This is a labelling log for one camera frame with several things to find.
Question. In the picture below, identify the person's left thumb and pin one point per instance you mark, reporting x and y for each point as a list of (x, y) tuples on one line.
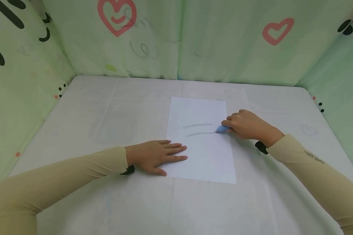
[(159, 170)]

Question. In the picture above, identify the person's right forearm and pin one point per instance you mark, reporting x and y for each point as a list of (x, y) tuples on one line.
[(320, 179)]

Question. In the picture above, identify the white paper sheet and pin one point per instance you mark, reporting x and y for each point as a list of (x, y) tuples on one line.
[(201, 150)]

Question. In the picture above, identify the person's left index finger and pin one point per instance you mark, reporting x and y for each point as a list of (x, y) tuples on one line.
[(175, 159)]

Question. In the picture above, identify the person's right hand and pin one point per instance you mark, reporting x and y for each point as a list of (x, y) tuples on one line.
[(248, 125)]

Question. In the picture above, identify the person's left ring finger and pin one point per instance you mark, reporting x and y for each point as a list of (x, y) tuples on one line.
[(173, 145)]

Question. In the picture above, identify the person's left forearm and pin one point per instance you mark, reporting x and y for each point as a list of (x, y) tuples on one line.
[(53, 182)]

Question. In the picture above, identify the black wrist band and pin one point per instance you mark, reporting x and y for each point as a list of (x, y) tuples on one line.
[(261, 147), (128, 170)]

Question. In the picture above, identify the person's left middle finger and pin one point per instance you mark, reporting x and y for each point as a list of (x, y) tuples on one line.
[(176, 150)]

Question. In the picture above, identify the person's left hand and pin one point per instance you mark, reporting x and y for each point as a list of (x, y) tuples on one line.
[(148, 156)]

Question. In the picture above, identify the blue pen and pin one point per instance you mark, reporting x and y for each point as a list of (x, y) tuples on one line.
[(221, 129)]

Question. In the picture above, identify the person's right fingers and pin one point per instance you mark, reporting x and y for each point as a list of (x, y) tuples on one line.
[(231, 122)]

